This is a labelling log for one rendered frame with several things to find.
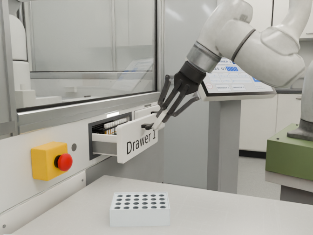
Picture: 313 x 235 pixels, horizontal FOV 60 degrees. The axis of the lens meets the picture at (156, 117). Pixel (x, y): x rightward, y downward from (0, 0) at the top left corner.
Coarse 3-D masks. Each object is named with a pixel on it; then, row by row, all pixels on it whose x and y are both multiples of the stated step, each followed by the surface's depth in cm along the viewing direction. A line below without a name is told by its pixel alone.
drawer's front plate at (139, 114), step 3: (156, 105) 130; (147, 108) 118; (150, 108) 120; (153, 108) 124; (156, 108) 128; (159, 108) 131; (135, 111) 109; (138, 111) 108; (141, 111) 111; (144, 111) 114; (147, 111) 117; (150, 111) 121; (135, 114) 109; (138, 114) 108; (141, 114) 111; (144, 114) 114; (147, 114) 117; (135, 117) 109; (138, 117) 109; (159, 126) 133
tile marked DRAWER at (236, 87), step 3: (231, 84) 155; (234, 84) 156; (237, 84) 157; (240, 84) 158; (243, 84) 159; (234, 87) 155; (237, 87) 155; (240, 87) 156; (243, 87) 157; (234, 90) 153; (237, 90) 154; (240, 90) 155
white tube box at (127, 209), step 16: (128, 192) 63; (144, 192) 63; (160, 192) 63; (112, 208) 56; (128, 208) 57; (144, 208) 57; (160, 208) 56; (112, 224) 56; (128, 224) 56; (144, 224) 56; (160, 224) 56
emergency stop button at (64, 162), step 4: (60, 156) 60; (64, 156) 60; (68, 156) 61; (60, 160) 59; (64, 160) 59; (68, 160) 60; (72, 160) 62; (60, 164) 59; (64, 164) 59; (68, 164) 61; (60, 168) 59; (64, 168) 60; (68, 168) 61
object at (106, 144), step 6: (114, 120) 107; (96, 138) 81; (102, 138) 81; (108, 138) 80; (114, 138) 79; (96, 144) 81; (102, 144) 81; (108, 144) 80; (114, 144) 79; (96, 150) 82; (102, 150) 81; (108, 150) 80; (114, 150) 80
